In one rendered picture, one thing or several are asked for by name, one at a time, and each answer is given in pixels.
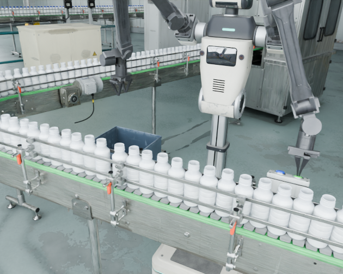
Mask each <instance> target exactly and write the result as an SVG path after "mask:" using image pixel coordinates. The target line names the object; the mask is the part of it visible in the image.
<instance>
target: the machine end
mask: <svg viewBox="0 0 343 274"><path fill-rule="evenodd" d="M342 7H343V0H302V2H301V3H298V4H295V5H294V21H295V27H296V32H297V37H298V42H299V47H300V51H301V56H302V61H303V66H304V71H305V76H306V79H307V82H308V84H309V85H310V87H311V92H312V94H313V95H314V97H317V98H319V97H321V96H322V94H323V91H324V90H325V88H326V87H324V85H325V82H326V78H327V73H328V69H329V64H330V63H331V62H332V61H331V56H332V55H333V54H336V51H333V47H334V43H335V42H336V34H337V30H338V26H339V21H340V16H341V12H342ZM238 15H242V16H253V17H254V20H255V22H256V25H257V26H265V25H264V21H263V17H266V16H267V15H265V16H264V15H263V13H262V7H261V3H260V0H248V5H247V7H246V8H245V9H238ZM245 90H246V103H245V107H249V108H253V109H256V110H260V111H264V112H266V113H270V114H273V115H277V116H278V119H276V120H274V121H275V122H276V123H282V122H283V121H282V120H280V117H282V116H284V115H286V114H288V113H290V112H292V108H291V106H290V105H291V103H292V100H291V96H290V79H289V74H288V71H287V66H286V62H285V57H284V55H283V54H275V53H268V52H267V48H266V47H264V48H263V53H262V60H259V61H254V62H252V65H251V69H250V73H249V76H248V79H247V82H246V85H245Z"/></svg>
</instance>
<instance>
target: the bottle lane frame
mask: <svg viewBox="0 0 343 274"><path fill-rule="evenodd" d="M11 155H12V154H7V153H4V152H1V151H0V183H2V184H5V185H8V186H10V187H13V188H15V189H19V190H21V191H24V192H25V189H26V186H25V184H24V183H23V181H24V177H23V172H22V166H21V164H20V165H19V164H18V162H17V158H16V157H14V158H11ZM25 164H26V170H27V175H28V179H29V180H31V179H33V178H35V177H36V174H35V170H38V171H39V177H37V178H36V179H35V180H33V181H32V183H31V187H32V188H34V187H36V186H37V185H38V183H37V179H40V183H41V185H39V186H38V187H37V188H36V189H34V190H33V193H32V194H31V195H34V196H37V197H40V198H43V199H45V200H48V201H50V202H53V203H56V204H58V205H61V206H63V207H67V208H69V209H72V202H71V200H72V199H73V198H74V197H75V198H78V199H80V200H84V201H86V202H88V203H89V204H90V206H91V216H92V217H93V218H96V219H98V220H101V221H104V222H106V223H109V224H111V220H112V216H110V212H111V201H110V194H108V193H107V187H105V188H103V187H102V185H103V184H101V183H100V182H95V181H93V179H92V180H89V179H86V178H85V177H84V178H83V177H79V176H78V175H73V174H71V173H67V172H64V171H63V170H62V171H61V170H57V168H55V169H54V168H51V167H50V166H45V165H43V164H38V163H37V162H33V161H31V160H26V159H25ZM133 192H134V191H133ZM133 192H132V193H130V192H127V191H125V189H124V190H120V189H117V186H116V187H114V198H115V209H116V210H118V209H119V208H120V207H121V206H122V202H121V199H122V198H123V199H125V200H126V206H124V207H123V208H125V209H126V215H125V216H124V217H123V218H122V219H121V220H120V221H119V225H118V226H117V227H120V228H122V229H125V230H127V231H130V232H133V233H136V234H139V235H141V236H144V237H146V238H149V239H152V240H155V241H157V242H160V243H162V244H165V245H168V246H170V247H173V248H176V249H178V250H181V251H184V252H187V253H189V254H192V255H194V256H197V257H200V258H203V259H205V260H208V261H211V262H213V263H216V264H218V265H221V266H224V267H226V261H227V254H228V248H229V240H230V228H229V225H230V224H228V223H224V222H221V218H220V219H219V220H214V219H211V218H210V215H209V216H208V217H206V216H202V215H200V212H198V213H197V214H196V213H193V212H190V211H189V210H190V208H189V209H188V210H183V209H180V208H179V207H180V206H178V207H173V206H171V205H170V203H168V204H164V203H161V202H160V200H159V201H155V200H152V199H151V197H150V198H146V197H143V196H142V194H141V195H140V196H139V195H136V194H134V193H133ZM238 237H240V238H243V244H242V246H240V247H239V248H241V249H242V251H241V256H238V257H237V259H236V262H235V265H236V267H235V269H233V270H235V271H237V272H240V273H243V274H343V260H341V259H338V258H334V256H333V254H331V256H328V255H325V254H322V253H320V252H319V249H317V252H315V251H312V250H309V249H306V246H305V245H304V246H303V247H299V246H296V245H293V244H292V241H291V242H290V243H287V242H284V241H281V240H280V237H278V238H277V239H274V238H271V237H268V236H267V233H266V234H265V235H262V234H259V233H256V232H255V229H254V230H253V231H249V230H246V229H244V228H243V226H242V227H241V228H240V227H236V235H235V243H234V250H233V251H235V249H236V247H237V245H238V244H237V238H238Z"/></svg>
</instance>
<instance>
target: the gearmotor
mask: <svg viewBox="0 0 343 274"><path fill-rule="evenodd" d="M59 90H60V99H61V103H62V107H63V108H65V107H66V106H67V107H68V108H69V107H73V106H76V105H80V104H81V98H80V96H83V95H88V94H91V95H92V97H93V96H94V93H96V92H100V91H102V90H103V82H102V79H101V78H100V77H98V76H96V77H90V78H82V79H79V80H75V81H74V82H73V84H72V85H68V86H62V87H61V88H59ZM93 112H94V97H93ZM93 112H92V114H93ZM92 114H91V115H90V116H89V117H88V118H90V117H91V116H92ZM88 118H86V119H84V120H82V121H85V120H87V119H88ZM82 121H78V122H75V123H79V122H82Z"/></svg>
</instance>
